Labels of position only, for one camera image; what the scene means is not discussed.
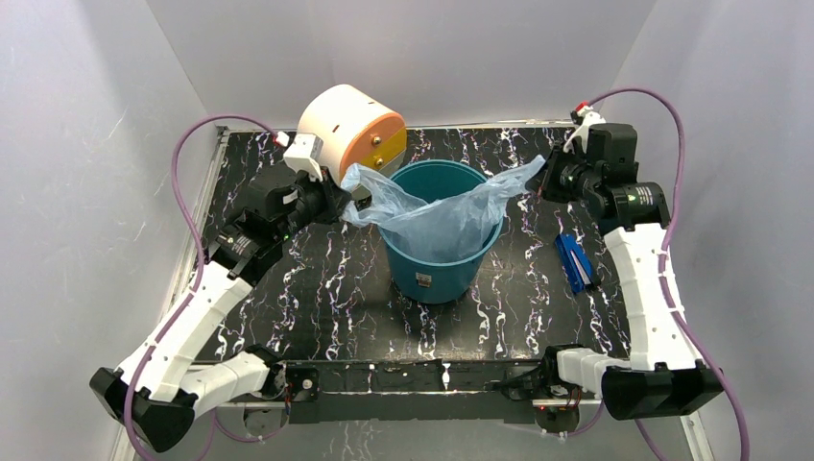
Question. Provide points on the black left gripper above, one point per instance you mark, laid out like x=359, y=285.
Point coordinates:
x=336, y=199

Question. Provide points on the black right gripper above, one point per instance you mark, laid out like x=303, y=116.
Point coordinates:
x=542, y=185

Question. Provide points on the translucent blue plastic bag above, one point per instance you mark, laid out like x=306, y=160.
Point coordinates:
x=442, y=230

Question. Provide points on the teal plastic trash bin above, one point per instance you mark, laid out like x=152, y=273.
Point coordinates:
x=448, y=280

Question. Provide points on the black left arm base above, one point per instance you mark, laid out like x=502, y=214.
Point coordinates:
x=261, y=416

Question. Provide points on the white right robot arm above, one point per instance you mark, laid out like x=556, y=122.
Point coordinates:
x=664, y=375

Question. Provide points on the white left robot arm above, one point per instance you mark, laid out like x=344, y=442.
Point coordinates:
x=153, y=390

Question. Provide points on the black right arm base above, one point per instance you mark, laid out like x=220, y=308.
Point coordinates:
x=558, y=405

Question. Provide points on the blue stapler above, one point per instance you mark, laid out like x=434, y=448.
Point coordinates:
x=579, y=270

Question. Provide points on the round pastel drawer cabinet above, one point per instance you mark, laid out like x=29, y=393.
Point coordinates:
x=355, y=129

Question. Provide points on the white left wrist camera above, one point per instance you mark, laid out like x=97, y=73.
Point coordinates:
x=301, y=153

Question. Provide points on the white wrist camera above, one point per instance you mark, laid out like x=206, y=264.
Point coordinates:
x=584, y=116
x=301, y=153

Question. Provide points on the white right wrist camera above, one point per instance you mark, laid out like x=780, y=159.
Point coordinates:
x=584, y=116

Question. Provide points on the aluminium frame rail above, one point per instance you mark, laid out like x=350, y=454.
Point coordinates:
x=427, y=390

